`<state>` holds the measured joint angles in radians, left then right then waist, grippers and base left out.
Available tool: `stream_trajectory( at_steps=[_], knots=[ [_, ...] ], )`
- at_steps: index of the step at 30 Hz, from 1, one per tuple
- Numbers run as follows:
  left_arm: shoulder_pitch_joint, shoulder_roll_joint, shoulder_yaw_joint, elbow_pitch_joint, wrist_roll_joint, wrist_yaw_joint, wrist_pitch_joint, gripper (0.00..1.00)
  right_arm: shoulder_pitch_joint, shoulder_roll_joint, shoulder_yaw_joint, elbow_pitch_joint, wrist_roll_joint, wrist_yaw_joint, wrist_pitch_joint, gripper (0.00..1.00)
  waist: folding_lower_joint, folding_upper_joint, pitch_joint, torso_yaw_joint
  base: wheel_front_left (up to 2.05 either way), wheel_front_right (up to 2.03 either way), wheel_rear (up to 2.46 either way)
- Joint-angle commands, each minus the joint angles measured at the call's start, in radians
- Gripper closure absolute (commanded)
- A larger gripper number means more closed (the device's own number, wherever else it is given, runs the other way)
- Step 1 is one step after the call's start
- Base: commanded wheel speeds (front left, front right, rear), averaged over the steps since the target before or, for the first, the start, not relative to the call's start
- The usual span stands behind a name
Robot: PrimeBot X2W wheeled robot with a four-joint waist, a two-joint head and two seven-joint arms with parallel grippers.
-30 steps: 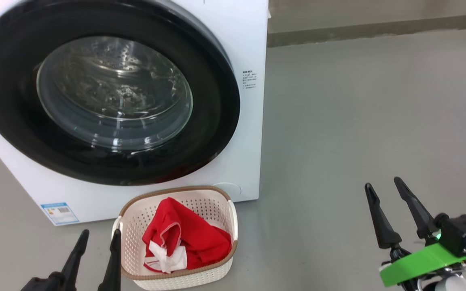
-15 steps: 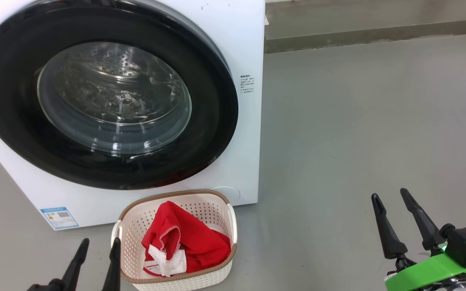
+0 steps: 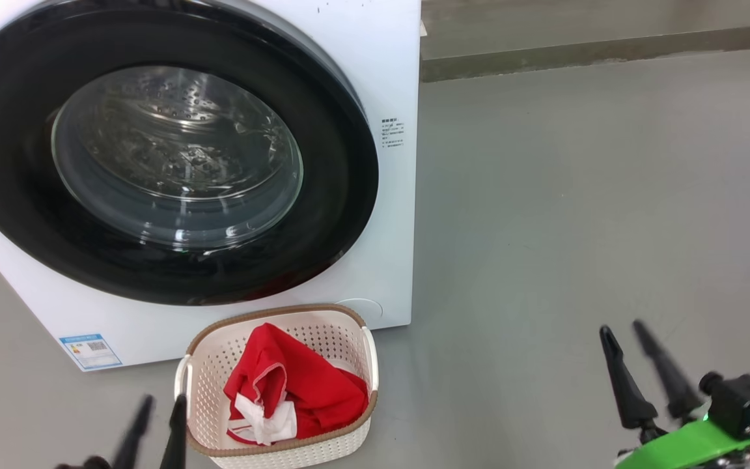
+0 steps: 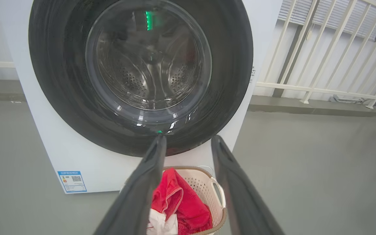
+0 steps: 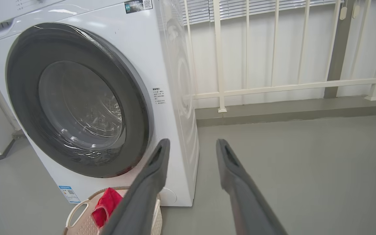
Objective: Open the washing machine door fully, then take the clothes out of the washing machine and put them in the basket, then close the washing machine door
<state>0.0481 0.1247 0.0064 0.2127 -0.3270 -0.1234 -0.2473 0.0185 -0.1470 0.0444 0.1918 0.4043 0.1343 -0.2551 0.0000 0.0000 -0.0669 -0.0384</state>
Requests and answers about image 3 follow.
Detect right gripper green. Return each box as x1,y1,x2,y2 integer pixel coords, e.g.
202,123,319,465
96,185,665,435
599,319,750,469

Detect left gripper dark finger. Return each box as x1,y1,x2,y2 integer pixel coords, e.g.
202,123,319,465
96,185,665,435
159,393,188,469
111,394,156,469

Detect red and white garment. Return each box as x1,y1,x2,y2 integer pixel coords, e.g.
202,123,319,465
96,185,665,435
223,322,370,446

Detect black round glass washer door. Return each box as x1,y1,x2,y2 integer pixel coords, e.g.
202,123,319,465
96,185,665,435
0,7,380,307

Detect cream basket with brown rim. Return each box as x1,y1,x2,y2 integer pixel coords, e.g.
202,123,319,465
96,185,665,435
174,304,380,469

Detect white front-load washing machine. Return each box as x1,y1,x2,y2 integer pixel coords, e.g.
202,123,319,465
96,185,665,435
0,0,423,372

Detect blue energy label sticker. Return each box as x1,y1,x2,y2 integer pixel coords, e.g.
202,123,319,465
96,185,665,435
59,334,122,371

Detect round white filter cover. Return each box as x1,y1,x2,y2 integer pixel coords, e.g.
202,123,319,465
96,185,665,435
336,298,383,321

